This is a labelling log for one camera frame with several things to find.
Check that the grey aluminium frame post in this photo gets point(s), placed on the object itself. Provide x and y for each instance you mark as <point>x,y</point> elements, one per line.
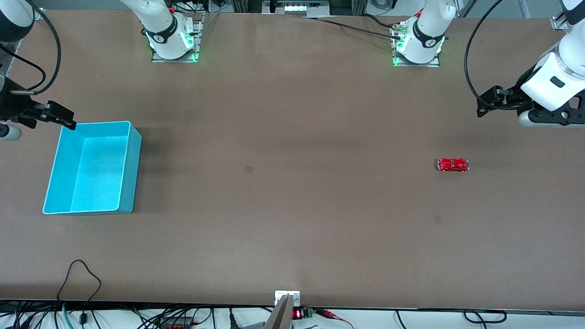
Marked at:
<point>13,51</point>

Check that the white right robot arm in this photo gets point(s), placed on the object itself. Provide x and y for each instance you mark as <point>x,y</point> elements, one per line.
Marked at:
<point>164,27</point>

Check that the aluminium extrusion frame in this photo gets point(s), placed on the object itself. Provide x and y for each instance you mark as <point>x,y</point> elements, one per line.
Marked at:
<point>358,5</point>

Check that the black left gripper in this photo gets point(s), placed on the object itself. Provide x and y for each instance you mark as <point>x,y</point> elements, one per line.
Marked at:
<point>518,97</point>

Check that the red beetle toy car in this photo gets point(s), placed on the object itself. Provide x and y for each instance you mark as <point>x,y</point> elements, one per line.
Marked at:
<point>452,164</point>

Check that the black orange power strip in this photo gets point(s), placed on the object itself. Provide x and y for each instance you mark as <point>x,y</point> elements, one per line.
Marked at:
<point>176,323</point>

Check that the red LED display module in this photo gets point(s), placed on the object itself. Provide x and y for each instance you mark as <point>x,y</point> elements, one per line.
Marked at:
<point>298,314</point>

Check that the blue plastic box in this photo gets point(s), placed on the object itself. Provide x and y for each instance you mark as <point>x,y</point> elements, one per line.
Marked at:
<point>98,173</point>

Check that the white lit device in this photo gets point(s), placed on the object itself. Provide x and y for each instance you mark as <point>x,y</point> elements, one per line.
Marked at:
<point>301,8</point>

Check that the red clip lead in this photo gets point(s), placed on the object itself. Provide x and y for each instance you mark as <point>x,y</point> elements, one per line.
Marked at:
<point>327,313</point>

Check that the aluminium corner bracket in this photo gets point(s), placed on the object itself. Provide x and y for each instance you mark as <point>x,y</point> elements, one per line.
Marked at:
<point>39,14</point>
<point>560,23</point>

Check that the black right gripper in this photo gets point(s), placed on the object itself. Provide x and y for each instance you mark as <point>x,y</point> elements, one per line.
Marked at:
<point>10,104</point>

